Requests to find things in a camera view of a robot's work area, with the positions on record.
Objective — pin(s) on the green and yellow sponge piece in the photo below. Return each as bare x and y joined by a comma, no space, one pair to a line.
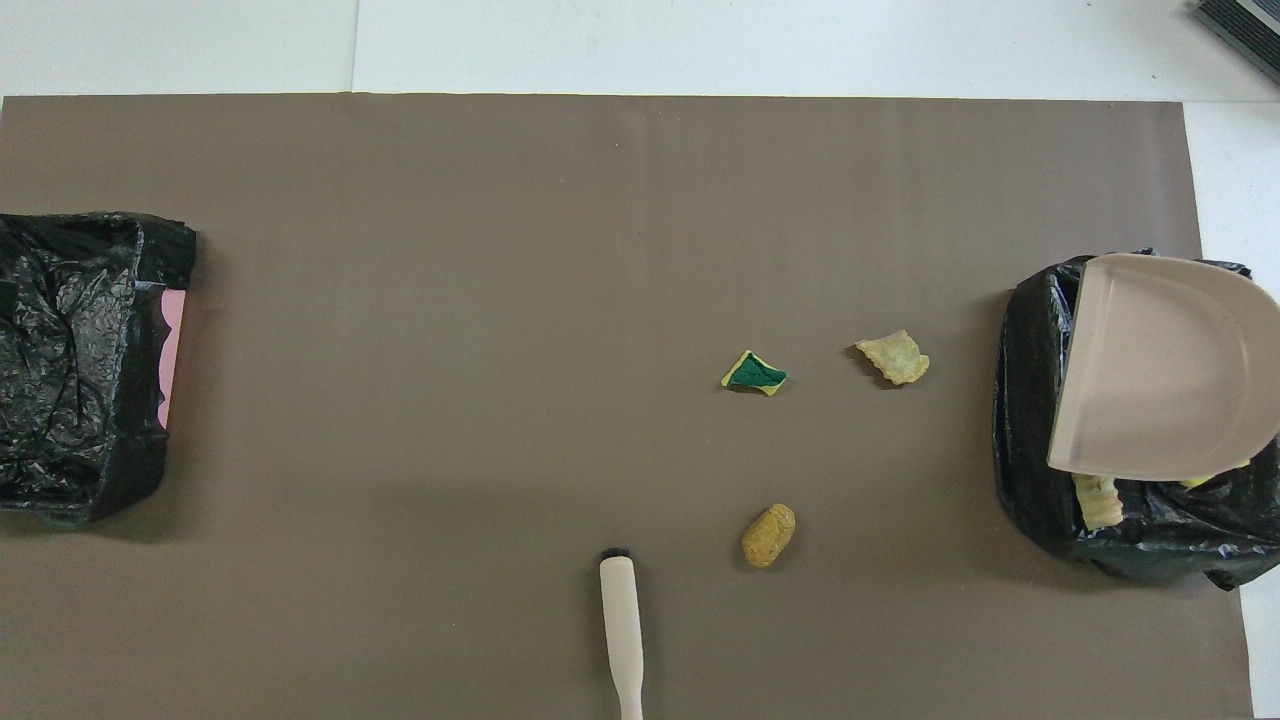
755,373

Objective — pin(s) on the beige brush with black bristles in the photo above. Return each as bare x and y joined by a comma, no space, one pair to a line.
620,620

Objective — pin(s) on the beige plastic dustpan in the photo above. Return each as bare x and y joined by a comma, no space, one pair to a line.
1170,370

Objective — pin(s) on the black bag lined trash bin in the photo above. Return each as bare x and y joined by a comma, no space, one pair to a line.
1030,400

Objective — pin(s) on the pink plastic bin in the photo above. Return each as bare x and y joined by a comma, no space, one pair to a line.
172,350

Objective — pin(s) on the left black bag bin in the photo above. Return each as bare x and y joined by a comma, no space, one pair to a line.
70,400

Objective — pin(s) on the brown paper table mat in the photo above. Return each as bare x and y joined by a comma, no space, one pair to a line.
600,150

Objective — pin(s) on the brown sponge lump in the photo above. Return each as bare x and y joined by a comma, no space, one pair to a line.
768,536

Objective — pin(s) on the dark grey ribbed device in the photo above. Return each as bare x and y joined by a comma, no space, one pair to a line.
1245,25

